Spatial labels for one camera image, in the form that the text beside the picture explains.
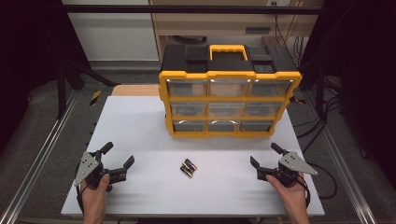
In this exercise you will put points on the black curtain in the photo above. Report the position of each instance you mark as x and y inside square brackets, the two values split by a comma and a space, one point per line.
[28, 62]
[367, 77]

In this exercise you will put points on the black horizontal bar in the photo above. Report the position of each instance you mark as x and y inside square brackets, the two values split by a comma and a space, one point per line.
[186, 9]

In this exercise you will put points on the person's right hand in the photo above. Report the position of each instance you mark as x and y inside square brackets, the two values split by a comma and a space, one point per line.
[294, 197]

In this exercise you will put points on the grid of small clear drawers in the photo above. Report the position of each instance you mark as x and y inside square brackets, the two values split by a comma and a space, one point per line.
[188, 109]

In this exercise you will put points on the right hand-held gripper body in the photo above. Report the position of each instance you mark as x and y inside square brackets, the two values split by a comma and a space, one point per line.
[294, 165]

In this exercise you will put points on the clear plastic drawer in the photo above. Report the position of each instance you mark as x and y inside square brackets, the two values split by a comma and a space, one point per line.
[229, 87]

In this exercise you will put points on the person's left hand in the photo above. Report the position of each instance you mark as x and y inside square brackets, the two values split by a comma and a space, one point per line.
[95, 199]

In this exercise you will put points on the black metal stand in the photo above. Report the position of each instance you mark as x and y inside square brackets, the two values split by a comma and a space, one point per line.
[61, 93]

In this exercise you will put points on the white panel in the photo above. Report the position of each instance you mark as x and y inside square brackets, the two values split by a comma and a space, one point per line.
[115, 37]

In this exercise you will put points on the yellow black organizer cabinet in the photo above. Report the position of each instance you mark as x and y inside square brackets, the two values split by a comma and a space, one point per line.
[230, 67]

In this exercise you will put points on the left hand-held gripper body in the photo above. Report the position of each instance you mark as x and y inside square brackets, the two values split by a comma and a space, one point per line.
[88, 168]

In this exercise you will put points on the black metal post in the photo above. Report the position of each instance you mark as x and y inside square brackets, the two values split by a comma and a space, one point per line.
[320, 93]

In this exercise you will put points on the beige desk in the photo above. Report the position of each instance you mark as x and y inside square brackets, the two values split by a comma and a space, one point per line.
[218, 21]

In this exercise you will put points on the light wooden board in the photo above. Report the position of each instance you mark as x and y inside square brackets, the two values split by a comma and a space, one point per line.
[134, 90]

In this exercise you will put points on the aluminium rail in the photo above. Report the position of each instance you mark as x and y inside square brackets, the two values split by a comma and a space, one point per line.
[354, 186]
[40, 155]

